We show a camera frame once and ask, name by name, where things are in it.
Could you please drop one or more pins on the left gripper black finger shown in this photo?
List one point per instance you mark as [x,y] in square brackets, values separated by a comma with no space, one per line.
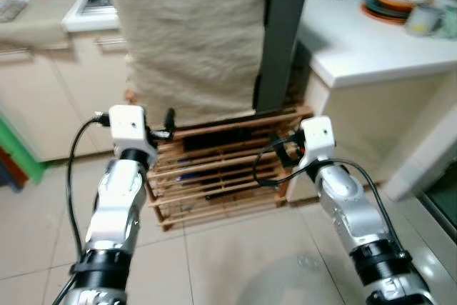
[170,118]

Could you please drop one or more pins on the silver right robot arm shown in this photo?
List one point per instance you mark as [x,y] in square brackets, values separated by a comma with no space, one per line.
[343,198]

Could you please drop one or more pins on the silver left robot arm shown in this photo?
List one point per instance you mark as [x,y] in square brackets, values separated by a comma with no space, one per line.
[118,205]

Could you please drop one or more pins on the white topped counter cabinet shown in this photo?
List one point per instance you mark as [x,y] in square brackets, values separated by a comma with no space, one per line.
[371,126]

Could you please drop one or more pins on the beige hanging cloth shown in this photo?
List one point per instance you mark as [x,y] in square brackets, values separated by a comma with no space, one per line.
[193,33]

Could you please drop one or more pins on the dark grey upright panel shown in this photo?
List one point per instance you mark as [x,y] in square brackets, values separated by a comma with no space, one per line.
[282,33]

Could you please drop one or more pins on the white stove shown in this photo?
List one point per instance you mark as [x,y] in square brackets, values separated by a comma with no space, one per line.
[89,19]

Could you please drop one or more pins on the green object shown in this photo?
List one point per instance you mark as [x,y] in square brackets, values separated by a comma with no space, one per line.
[21,149]

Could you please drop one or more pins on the glass sliding door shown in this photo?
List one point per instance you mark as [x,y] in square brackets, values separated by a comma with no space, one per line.
[443,205]

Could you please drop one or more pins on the orange plate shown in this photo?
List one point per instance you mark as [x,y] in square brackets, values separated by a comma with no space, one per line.
[378,17]

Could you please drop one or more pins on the pale green mug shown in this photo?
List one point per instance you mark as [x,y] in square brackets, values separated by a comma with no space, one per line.
[448,23]

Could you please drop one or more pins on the teal plate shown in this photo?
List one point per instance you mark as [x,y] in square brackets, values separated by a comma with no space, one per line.
[371,1]

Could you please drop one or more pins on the grey mug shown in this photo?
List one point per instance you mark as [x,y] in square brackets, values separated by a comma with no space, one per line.
[423,21]

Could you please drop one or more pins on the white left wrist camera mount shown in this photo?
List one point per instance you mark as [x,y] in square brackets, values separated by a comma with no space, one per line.
[128,123]

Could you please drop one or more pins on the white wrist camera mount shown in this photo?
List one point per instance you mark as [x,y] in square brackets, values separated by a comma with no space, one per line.
[318,133]
[128,123]

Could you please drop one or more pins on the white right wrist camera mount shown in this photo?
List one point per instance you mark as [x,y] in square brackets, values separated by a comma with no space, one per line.
[318,133]

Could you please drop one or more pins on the white door post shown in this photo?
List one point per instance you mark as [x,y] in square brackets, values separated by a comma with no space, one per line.
[421,155]

